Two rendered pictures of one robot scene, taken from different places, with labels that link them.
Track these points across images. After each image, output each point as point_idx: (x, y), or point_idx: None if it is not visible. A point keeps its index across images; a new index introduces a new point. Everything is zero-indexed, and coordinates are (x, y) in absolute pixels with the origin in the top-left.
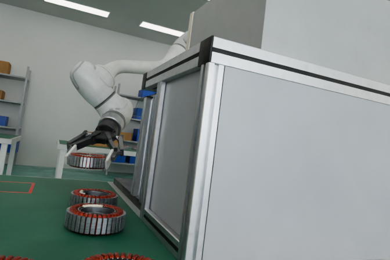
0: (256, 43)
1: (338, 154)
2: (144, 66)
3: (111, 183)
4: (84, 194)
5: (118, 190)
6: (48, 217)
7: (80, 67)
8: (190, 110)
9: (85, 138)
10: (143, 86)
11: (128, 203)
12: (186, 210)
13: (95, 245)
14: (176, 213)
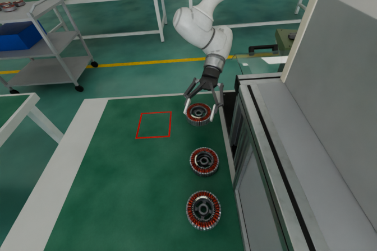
0: None
1: None
2: None
3: (218, 95)
4: (197, 167)
5: (222, 113)
6: (178, 191)
7: (179, 22)
8: (272, 238)
9: (194, 89)
10: (235, 91)
11: (227, 149)
12: None
13: (202, 248)
14: (252, 248)
